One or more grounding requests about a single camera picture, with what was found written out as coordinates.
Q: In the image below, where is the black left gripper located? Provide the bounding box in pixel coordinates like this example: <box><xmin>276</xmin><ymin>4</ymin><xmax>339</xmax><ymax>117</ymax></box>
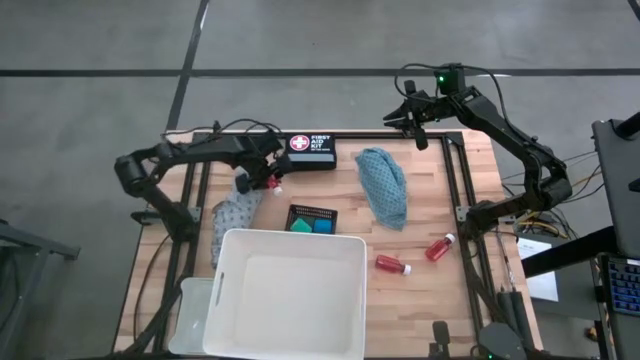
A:
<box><xmin>234</xmin><ymin>130</ymin><xmax>295</xmax><ymax>195</ymax></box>

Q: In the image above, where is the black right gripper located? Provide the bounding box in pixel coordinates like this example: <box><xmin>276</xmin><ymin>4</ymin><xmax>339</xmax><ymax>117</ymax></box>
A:
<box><xmin>382</xmin><ymin>80</ymin><xmax>459</xmax><ymax>151</ymax></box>

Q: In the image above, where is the grey patterned cloth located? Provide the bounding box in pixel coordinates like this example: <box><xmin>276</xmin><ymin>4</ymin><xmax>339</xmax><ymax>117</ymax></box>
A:
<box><xmin>209</xmin><ymin>168</ymin><xmax>266</xmax><ymax>271</ymax></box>

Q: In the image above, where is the blue patterned cloth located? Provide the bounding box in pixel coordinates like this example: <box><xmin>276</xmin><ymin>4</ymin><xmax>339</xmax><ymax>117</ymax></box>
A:
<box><xmin>354</xmin><ymin>146</ymin><xmax>409</xmax><ymax>232</ymax></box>

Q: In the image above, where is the black first aid kit pouch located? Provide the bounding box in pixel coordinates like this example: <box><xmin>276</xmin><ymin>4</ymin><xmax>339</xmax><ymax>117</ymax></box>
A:
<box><xmin>283</xmin><ymin>132</ymin><xmax>337</xmax><ymax>171</ymax></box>

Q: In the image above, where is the small black plastic basket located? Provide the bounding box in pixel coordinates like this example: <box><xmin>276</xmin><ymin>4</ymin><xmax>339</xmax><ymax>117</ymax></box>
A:
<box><xmin>284</xmin><ymin>203</ymin><xmax>339</xmax><ymax>235</ymax></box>

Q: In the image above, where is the large white plastic basket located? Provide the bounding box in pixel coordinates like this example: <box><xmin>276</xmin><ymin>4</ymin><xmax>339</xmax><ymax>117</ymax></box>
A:
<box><xmin>202</xmin><ymin>228</ymin><xmax>369</xmax><ymax>360</ymax></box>

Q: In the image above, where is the small clear plastic container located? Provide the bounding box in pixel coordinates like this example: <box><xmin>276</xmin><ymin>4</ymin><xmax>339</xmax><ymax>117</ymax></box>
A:
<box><xmin>167</xmin><ymin>277</ymin><xmax>215</xmax><ymax>356</ymax></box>

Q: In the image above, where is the black stand beam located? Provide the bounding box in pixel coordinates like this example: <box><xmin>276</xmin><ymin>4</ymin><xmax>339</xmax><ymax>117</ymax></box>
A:
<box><xmin>522</xmin><ymin>225</ymin><xmax>617</xmax><ymax>279</ymax></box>

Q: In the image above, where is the dark grey tube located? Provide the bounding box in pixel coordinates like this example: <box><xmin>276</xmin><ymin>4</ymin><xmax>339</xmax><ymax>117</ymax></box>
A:
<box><xmin>497</xmin><ymin>290</ymin><xmax>516</xmax><ymax>329</ymax></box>
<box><xmin>510</xmin><ymin>290</ymin><xmax>532</xmax><ymax>346</ymax></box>

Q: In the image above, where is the white paper sheet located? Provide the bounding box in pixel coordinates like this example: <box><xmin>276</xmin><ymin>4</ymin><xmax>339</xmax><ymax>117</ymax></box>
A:
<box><xmin>517</xmin><ymin>237</ymin><xmax>560</xmax><ymax>303</ymax></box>

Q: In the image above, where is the grey laptop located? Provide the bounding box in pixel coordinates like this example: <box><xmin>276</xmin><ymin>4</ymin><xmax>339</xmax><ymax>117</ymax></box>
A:
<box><xmin>592</xmin><ymin>112</ymin><xmax>640</xmax><ymax>259</ymax></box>

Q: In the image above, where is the black stick-shaped device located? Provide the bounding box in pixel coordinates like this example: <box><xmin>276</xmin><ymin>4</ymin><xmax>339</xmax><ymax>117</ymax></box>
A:
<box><xmin>432</xmin><ymin>320</ymin><xmax>451</xmax><ymax>359</ymax></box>

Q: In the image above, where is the grey rounded device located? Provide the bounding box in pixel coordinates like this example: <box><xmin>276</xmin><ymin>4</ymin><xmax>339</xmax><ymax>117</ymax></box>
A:
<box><xmin>477</xmin><ymin>322</ymin><xmax>526</xmax><ymax>360</ymax></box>

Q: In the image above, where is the grey metal stand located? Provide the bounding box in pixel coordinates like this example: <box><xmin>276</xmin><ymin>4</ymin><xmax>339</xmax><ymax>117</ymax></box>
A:
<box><xmin>0</xmin><ymin>218</ymin><xmax>81</xmax><ymax>360</ymax></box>

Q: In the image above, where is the black backlit keyboard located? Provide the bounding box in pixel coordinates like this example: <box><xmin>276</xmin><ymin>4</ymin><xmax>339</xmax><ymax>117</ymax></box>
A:
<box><xmin>599</xmin><ymin>254</ymin><xmax>640</xmax><ymax>317</ymax></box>

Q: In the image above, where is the black aluminium table frame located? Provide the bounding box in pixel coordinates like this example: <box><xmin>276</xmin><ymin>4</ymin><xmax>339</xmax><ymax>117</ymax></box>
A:
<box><xmin>149</xmin><ymin>119</ymin><xmax>506</xmax><ymax>360</ymax></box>

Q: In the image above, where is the black wrist camera green light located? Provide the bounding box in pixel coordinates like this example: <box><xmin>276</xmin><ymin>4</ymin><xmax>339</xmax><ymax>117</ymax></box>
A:
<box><xmin>433</xmin><ymin>62</ymin><xmax>467</xmax><ymax>96</ymax></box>

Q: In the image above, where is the yellow cable bundle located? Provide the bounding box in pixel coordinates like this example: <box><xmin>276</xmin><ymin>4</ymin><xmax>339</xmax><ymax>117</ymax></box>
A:
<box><xmin>514</xmin><ymin>209</ymin><xmax>559</xmax><ymax>237</ymax></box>

